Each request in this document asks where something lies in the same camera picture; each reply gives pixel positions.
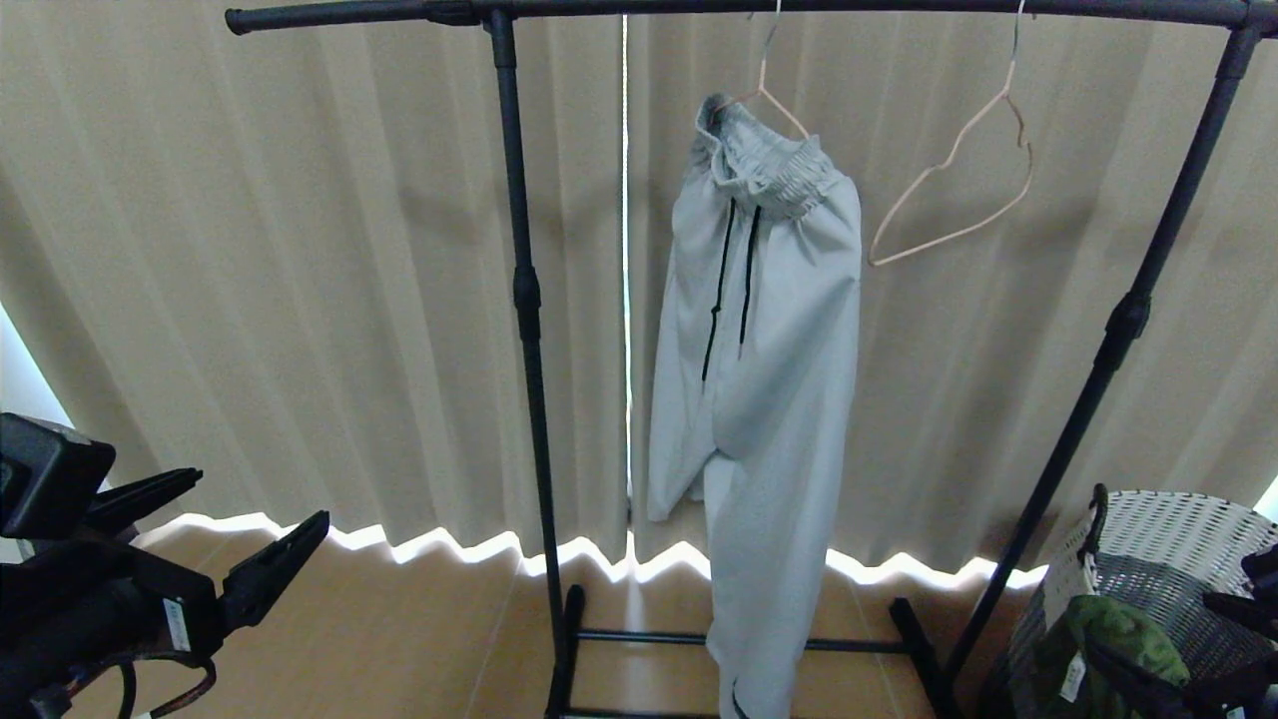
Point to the beige curtain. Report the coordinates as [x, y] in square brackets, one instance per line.
[250, 250]

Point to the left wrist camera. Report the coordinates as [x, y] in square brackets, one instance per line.
[45, 474]

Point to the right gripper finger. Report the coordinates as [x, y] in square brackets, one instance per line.
[1143, 689]
[1248, 617]

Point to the dark green garment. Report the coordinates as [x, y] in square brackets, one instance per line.
[1128, 629]

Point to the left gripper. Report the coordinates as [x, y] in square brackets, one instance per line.
[110, 609]

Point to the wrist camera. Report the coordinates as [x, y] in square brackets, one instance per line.
[1263, 561]
[45, 474]

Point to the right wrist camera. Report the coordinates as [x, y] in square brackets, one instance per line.
[1263, 561]

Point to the pink clothes hanger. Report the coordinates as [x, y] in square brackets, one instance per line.
[1014, 60]
[764, 70]

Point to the black clothes rack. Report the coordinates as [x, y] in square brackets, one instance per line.
[519, 250]

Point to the pale grey shorts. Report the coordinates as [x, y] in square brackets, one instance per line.
[769, 379]

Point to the white laundry basket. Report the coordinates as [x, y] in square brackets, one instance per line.
[1168, 539]

